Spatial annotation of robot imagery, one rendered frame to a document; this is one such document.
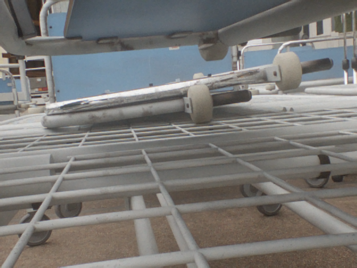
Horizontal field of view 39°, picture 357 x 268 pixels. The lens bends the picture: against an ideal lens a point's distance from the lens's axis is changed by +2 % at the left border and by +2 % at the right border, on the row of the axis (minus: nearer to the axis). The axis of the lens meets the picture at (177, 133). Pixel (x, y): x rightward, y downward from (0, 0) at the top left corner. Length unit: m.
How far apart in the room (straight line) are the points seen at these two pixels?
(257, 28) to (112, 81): 1.42
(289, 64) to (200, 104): 0.16
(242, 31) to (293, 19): 0.12
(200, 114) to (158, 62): 1.17
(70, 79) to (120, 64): 0.20
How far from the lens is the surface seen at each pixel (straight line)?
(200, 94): 0.79
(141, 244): 0.57
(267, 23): 0.53
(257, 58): 5.25
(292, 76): 0.83
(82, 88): 1.94
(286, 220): 2.05
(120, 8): 0.40
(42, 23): 1.97
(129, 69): 1.94
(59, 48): 0.62
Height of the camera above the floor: 0.56
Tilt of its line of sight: 5 degrees down
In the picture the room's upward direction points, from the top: 5 degrees counter-clockwise
